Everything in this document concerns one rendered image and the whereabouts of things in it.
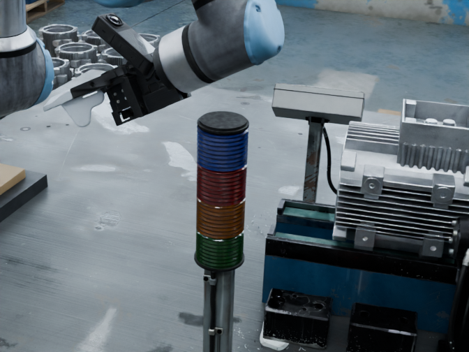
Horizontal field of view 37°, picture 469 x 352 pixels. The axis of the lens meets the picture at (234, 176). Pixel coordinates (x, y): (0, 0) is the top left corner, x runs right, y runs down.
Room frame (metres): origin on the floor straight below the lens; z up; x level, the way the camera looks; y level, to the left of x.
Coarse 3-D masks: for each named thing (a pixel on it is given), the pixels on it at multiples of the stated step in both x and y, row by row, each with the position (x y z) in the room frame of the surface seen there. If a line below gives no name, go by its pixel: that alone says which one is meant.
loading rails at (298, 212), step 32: (288, 224) 1.06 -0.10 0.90; (320, 224) 1.05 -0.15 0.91; (288, 256) 0.96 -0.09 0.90; (320, 256) 0.95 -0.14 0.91; (352, 256) 0.94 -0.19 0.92; (384, 256) 0.93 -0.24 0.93; (416, 256) 0.95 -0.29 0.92; (448, 256) 1.00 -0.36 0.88; (288, 288) 0.96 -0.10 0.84; (320, 288) 0.95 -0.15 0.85; (352, 288) 0.94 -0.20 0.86; (384, 288) 0.93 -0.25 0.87; (416, 288) 0.92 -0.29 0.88; (448, 288) 0.91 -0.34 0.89; (448, 320) 0.90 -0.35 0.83
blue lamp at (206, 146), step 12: (204, 132) 0.73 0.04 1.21; (204, 144) 0.73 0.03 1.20; (216, 144) 0.72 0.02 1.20; (228, 144) 0.72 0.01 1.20; (240, 144) 0.73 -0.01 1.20; (204, 156) 0.73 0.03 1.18; (216, 156) 0.72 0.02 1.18; (228, 156) 0.72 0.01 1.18; (240, 156) 0.73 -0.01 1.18; (216, 168) 0.72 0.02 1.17; (228, 168) 0.72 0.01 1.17
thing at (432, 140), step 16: (416, 112) 1.04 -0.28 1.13; (432, 112) 1.03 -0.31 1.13; (448, 112) 1.03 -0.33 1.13; (464, 112) 1.02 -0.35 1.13; (400, 128) 0.98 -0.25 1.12; (416, 128) 0.95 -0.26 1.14; (432, 128) 0.94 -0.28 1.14; (448, 128) 0.94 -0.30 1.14; (464, 128) 0.93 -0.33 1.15; (400, 144) 0.95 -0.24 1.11; (416, 144) 0.94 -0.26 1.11; (432, 144) 0.94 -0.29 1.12; (448, 144) 0.93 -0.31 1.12; (464, 144) 0.93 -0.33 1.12; (400, 160) 0.95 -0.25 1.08; (416, 160) 0.94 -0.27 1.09; (432, 160) 0.94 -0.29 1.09; (448, 160) 0.93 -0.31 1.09; (464, 160) 0.93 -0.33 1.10
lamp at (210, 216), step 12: (204, 204) 0.73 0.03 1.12; (240, 204) 0.73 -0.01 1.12; (204, 216) 0.73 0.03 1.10; (216, 216) 0.72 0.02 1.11; (228, 216) 0.72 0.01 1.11; (240, 216) 0.73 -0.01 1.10; (204, 228) 0.73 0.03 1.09; (216, 228) 0.72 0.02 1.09; (228, 228) 0.72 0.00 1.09; (240, 228) 0.74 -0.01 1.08
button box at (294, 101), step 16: (288, 96) 1.26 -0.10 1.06; (304, 96) 1.25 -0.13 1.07; (320, 96) 1.25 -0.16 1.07; (336, 96) 1.24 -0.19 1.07; (352, 96) 1.24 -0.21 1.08; (288, 112) 1.26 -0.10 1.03; (304, 112) 1.24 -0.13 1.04; (320, 112) 1.23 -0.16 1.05; (336, 112) 1.23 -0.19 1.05; (352, 112) 1.22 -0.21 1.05
